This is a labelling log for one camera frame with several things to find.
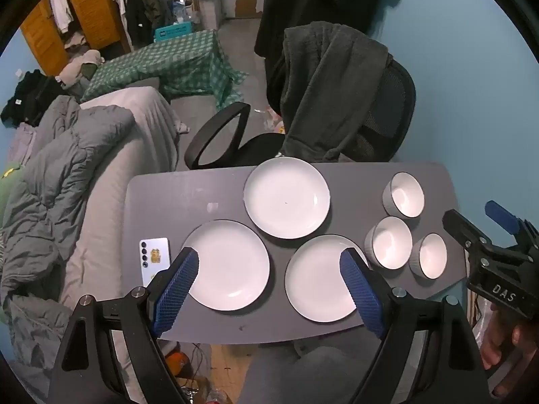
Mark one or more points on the green pillow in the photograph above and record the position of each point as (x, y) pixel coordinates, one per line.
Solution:
(6, 189)

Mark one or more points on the person's right hand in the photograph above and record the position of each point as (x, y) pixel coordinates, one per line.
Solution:
(495, 341)

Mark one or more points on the dark hanging jackets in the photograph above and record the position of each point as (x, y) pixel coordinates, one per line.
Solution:
(147, 4)

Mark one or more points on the black clothes pile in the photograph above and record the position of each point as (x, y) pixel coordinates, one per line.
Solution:
(33, 92)

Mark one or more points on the white hanging shirt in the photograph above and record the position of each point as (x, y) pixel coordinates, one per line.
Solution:
(61, 8)

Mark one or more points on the white plate with dark rim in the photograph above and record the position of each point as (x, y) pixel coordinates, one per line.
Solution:
(229, 265)
(287, 197)
(316, 277)

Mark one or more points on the wooden louvred wardrobe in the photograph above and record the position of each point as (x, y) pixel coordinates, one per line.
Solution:
(90, 12)

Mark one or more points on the black mesh office chair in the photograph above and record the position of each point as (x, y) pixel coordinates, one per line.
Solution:
(391, 105)

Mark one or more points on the dark grey fleece robe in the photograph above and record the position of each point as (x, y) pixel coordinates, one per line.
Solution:
(328, 88)

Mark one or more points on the white ribbed bowl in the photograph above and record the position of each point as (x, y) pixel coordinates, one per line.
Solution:
(431, 254)
(406, 193)
(391, 244)

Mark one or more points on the green checkered tablecloth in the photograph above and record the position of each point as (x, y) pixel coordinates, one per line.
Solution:
(177, 59)

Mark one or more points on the light grey bed sheet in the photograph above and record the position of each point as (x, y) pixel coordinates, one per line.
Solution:
(109, 202)

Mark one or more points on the teal box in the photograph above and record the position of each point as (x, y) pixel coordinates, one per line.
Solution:
(172, 31)

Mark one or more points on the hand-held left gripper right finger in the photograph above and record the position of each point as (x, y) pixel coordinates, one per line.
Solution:
(362, 294)

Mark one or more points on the white smartphone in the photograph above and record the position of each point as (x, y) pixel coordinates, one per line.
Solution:
(153, 256)

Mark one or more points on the clear water jug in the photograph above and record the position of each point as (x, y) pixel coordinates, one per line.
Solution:
(183, 12)

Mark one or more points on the beige clothes pile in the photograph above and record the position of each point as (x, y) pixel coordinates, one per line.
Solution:
(78, 67)

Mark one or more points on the orange object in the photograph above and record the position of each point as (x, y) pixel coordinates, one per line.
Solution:
(176, 362)

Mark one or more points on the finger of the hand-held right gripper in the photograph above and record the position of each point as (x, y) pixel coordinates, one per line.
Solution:
(501, 214)
(459, 225)

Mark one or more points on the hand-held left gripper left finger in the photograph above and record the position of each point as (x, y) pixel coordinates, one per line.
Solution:
(177, 290)

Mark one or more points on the grey quilted duvet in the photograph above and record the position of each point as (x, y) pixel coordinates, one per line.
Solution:
(63, 168)

